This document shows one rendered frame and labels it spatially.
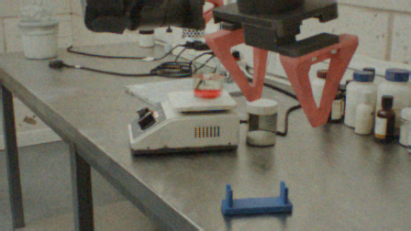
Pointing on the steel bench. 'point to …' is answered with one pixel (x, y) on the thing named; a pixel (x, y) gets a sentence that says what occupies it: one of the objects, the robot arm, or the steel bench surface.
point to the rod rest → (256, 203)
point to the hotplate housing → (190, 132)
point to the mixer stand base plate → (156, 94)
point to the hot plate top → (179, 100)
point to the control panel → (150, 126)
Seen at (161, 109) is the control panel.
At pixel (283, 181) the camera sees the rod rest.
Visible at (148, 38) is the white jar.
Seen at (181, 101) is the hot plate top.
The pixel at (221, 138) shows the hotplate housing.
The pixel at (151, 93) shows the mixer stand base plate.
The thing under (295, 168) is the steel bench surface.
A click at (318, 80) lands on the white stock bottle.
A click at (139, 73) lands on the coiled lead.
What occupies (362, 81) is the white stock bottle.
